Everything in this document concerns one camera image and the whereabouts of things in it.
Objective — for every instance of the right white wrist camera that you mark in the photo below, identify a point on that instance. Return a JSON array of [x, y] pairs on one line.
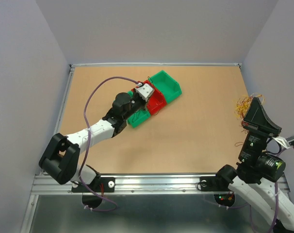
[[285, 142]]

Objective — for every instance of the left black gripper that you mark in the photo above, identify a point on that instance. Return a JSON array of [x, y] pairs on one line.
[[144, 103]]

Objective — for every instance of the aluminium table edge frame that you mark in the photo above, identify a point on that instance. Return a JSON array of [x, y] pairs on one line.
[[205, 107]]

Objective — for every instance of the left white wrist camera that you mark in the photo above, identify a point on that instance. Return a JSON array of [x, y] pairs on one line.
[[145, 91]]

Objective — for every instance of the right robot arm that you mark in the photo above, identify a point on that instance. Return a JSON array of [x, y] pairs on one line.
[[259, 168]]

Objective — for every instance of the far green plastic bin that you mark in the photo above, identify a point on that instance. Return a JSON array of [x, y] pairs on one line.
[[169, 87]]

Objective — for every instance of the red plastic bin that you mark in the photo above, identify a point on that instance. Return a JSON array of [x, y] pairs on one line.
[[157, 100]]

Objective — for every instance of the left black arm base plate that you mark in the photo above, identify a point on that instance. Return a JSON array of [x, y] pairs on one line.
[[99, 185]]

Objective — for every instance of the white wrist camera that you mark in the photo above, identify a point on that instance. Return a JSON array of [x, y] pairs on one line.
[[145, 91], [285, 142]]

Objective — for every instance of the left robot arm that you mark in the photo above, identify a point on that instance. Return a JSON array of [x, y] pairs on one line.
[[60, 158]]

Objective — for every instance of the aluminium front rail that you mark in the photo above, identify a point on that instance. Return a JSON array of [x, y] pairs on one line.
[[122, 184]]

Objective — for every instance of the near green plastic bin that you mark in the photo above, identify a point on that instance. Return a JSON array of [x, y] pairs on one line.
[[138, 118]]

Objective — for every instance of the green plastic bin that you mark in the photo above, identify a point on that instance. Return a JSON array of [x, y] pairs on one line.
[[169, 87], [138, 118]]

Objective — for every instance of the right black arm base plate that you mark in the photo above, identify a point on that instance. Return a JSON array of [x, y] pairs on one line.
[[214, 184]]

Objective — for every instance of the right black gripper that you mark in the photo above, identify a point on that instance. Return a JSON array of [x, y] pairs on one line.
[[256, 121]]

